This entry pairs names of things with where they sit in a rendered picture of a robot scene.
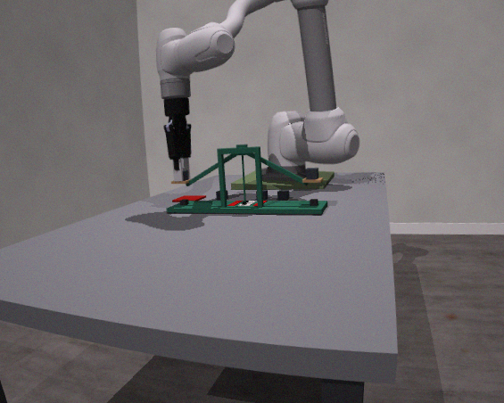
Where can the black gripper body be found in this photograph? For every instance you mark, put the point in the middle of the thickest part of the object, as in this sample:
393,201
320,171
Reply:
176,109

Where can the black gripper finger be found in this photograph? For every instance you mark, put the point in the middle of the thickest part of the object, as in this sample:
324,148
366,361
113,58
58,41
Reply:
173,143
185,142

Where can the red flat square plate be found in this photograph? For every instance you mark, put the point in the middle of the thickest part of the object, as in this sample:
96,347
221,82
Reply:
190,198

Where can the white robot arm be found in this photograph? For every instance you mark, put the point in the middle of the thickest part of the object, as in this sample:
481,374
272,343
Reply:
323,137

